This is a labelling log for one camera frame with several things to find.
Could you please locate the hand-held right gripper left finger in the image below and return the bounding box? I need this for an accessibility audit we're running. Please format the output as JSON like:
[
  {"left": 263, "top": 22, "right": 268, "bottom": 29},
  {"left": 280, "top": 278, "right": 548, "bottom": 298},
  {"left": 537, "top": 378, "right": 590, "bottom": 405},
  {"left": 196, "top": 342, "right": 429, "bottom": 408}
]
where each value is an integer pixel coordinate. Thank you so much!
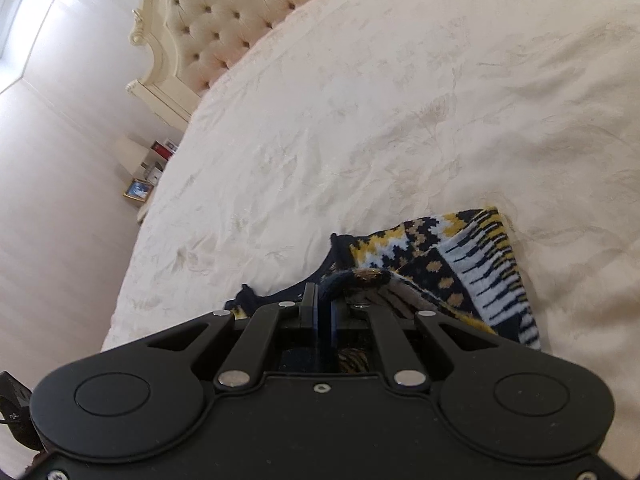
[{"left": 140, "top": 282, "right": 322, "bottom": 390}]

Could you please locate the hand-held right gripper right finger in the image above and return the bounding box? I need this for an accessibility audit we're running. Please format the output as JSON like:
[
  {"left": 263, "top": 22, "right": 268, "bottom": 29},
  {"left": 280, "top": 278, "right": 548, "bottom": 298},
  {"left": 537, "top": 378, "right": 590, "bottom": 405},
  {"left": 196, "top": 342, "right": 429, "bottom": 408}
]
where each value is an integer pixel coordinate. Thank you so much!
[{"left": 325, "top": 300, "right": 506, "bottom": 390}]

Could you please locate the patterned knit sweater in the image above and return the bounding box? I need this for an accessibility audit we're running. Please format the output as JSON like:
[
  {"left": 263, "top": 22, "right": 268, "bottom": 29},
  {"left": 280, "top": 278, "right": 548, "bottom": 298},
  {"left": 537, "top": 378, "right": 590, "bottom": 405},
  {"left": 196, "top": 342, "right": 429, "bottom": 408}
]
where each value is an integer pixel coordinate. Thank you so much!
[{"left": 224, "top": 205, "right": 543, "bottom": 376}]

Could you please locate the cream bedspread bed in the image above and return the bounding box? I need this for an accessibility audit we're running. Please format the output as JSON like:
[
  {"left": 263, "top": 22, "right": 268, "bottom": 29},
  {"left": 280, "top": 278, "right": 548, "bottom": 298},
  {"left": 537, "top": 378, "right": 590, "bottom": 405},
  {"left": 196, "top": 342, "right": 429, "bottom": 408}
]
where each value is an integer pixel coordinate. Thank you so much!
[{"left": 101, "top": 0, "right": 640, "bottom": 411}]

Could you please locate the tufted cream headboard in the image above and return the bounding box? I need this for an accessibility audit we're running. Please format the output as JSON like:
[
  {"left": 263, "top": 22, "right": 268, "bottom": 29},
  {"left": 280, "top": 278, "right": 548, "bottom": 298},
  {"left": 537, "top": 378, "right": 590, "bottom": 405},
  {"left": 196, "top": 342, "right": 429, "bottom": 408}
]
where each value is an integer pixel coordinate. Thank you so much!
[{"left": 126, "top": 0, "right": 373, "bottom": 133}]

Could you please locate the gold photo frame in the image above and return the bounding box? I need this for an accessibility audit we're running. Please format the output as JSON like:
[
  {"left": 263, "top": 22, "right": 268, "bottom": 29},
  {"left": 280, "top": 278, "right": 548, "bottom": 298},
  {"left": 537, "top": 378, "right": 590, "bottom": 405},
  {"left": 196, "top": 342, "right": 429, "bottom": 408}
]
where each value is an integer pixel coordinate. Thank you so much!
[{"left": 123, "top": 178, "right": 155, "bottom": 205}]

